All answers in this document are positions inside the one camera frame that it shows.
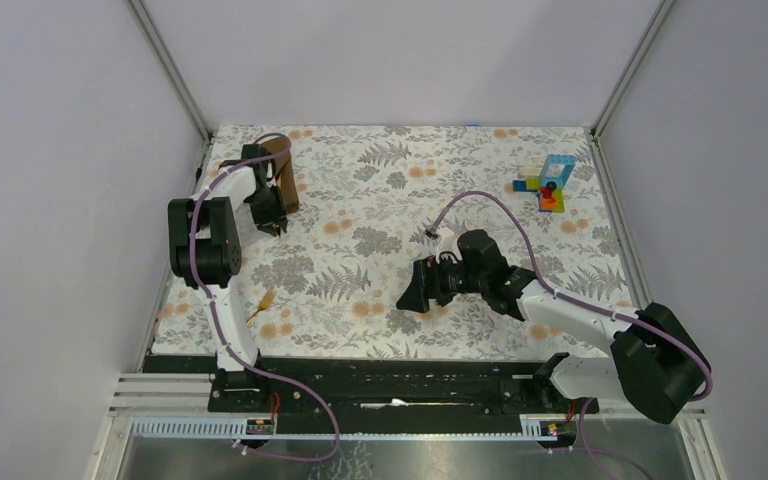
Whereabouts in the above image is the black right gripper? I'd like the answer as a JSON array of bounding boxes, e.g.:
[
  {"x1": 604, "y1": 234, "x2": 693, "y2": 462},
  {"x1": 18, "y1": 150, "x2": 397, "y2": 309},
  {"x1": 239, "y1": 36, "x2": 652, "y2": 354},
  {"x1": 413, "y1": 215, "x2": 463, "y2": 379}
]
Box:
[{"x1": 396, "y1": 250, "x2": 487, "y2": 313}]

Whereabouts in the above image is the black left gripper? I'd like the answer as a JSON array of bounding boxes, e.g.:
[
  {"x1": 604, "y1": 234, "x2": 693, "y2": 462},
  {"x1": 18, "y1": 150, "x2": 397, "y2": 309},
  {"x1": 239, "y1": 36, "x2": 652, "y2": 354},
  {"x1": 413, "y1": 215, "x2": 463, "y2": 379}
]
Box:
[{"x1": 245, "y1": 182, "x2": 287, "y2": 235}]

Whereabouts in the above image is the brown cloth napkin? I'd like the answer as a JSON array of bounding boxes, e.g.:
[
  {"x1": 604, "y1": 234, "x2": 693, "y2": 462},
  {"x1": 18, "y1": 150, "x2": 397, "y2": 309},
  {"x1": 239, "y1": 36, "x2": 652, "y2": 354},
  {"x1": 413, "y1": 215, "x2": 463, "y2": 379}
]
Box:
[{"x1": 265, "y1": 138, "x2": 299, "y2": 214}]

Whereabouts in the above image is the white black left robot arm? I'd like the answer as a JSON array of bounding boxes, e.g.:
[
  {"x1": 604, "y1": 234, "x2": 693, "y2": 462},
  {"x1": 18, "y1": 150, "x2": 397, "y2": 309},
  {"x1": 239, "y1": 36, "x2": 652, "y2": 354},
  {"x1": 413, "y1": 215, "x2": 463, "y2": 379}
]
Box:
[{"x1": 167, "y1": 139, "x2": 288, "y2": 411}]

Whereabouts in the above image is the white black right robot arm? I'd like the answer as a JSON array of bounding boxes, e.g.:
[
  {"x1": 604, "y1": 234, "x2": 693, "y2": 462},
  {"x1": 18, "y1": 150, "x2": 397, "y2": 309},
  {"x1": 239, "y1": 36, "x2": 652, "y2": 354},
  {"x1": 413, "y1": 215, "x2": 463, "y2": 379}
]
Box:
[{"x1": 396, "y1": 228, "x2": 712, "y2": 424}]

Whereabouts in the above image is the yellow plastic fork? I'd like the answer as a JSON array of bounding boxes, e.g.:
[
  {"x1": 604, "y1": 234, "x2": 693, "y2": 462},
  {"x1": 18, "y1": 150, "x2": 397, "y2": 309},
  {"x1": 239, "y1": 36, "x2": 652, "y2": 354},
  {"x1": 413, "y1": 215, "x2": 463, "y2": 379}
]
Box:
[{"x1": 245, "y1": 289, "x2": 276, "y2": 325}]

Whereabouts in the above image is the floral patterned table mat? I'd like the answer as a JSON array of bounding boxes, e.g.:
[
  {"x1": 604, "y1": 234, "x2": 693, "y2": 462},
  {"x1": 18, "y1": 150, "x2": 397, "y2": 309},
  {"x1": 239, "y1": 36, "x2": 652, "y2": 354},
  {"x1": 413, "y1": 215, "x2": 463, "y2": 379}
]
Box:
[{"x1": 152, "y1": 125, "x2": 649, "y2": 364}]

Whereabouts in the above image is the colourful toy block structure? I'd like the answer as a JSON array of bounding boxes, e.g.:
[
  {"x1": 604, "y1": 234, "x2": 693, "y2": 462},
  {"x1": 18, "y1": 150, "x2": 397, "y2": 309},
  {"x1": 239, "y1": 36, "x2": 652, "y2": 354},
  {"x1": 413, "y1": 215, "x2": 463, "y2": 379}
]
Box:
[{"x1": 511, "y1": 153, "x2": 577, "y2": 213}]

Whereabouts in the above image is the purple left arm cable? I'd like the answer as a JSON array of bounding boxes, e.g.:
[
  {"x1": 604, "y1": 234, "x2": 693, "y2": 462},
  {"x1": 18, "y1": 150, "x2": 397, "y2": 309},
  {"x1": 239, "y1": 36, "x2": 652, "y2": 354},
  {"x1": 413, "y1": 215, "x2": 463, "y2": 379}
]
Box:
[{"x1": 188, "y1": 133, "x2": 343, "y2": 464}]

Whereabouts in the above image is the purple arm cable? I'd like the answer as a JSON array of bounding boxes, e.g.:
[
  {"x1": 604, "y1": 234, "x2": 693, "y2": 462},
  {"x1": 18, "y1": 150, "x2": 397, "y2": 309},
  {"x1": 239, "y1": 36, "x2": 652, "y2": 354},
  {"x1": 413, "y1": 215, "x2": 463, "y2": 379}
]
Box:
[
  {"x1": 424, "y1": 191, "x2": 717, "y2": 480},
  {"x1": 188, "y1": 133, "x2": 343, "y2": 464}
]

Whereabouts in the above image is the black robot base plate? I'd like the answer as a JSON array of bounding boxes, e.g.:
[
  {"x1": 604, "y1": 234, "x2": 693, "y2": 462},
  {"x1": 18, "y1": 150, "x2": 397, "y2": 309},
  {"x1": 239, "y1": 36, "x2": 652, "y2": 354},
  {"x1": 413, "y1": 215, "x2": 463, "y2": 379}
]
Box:
[{"x1": 145, "y1": 355, "x2": 601, "y2": 435}]

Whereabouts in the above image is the white slotted cable duct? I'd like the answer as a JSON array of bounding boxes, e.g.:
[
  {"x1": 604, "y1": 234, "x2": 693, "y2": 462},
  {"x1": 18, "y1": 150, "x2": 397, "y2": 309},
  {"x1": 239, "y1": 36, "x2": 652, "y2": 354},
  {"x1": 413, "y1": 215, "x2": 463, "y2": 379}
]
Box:
[{"x1": 132, "y1": 414, "x2": 577, "y2": 443}]

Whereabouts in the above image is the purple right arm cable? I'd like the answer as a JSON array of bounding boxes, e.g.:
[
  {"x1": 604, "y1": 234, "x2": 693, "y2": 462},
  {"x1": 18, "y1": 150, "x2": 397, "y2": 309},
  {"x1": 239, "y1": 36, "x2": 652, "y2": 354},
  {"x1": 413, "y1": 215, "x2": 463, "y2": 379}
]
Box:
[{"x1": 424, "y1": 191, "x2": 717, "y2": 480}]

